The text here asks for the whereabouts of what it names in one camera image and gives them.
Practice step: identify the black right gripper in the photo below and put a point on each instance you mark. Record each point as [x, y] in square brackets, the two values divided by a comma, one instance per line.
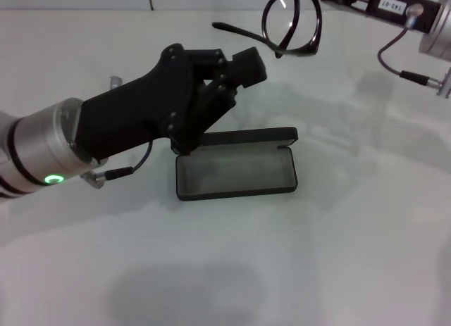
[408, 19]

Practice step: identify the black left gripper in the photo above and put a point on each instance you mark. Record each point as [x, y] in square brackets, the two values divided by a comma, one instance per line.
[141, 111]

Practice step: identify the black round-lens glasses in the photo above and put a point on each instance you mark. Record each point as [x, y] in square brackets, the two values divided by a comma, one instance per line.
[314, 44]

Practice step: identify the black glasses case grey lining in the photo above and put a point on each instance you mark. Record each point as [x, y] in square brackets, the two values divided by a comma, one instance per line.
[236, 174]

